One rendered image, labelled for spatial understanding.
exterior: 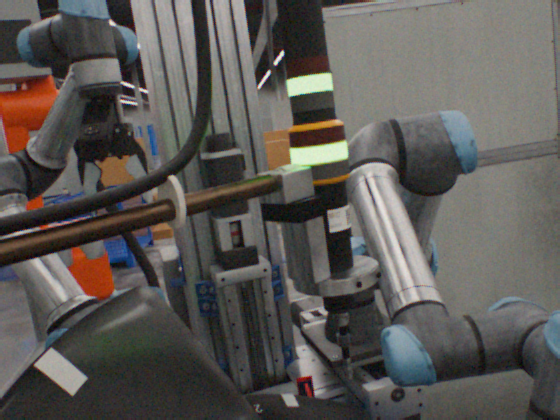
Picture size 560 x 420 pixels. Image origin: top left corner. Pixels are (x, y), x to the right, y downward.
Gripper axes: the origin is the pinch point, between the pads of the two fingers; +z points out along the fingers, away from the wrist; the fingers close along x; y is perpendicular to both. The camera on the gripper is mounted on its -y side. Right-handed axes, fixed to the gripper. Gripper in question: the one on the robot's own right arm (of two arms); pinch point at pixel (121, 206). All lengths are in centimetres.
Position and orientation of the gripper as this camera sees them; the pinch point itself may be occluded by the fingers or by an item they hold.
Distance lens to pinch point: 93.0
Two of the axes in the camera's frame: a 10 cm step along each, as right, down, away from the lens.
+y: -1.2, -1.6, 9.8
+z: 1.5, 9.7, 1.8
